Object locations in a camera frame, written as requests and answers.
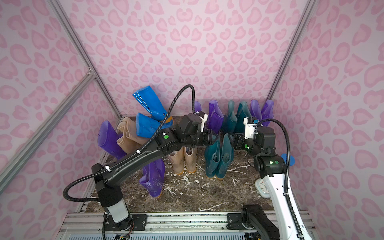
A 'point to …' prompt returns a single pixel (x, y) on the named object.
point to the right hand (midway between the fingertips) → (233, 134)
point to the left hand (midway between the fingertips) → (218, 137)
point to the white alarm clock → (262, 188)
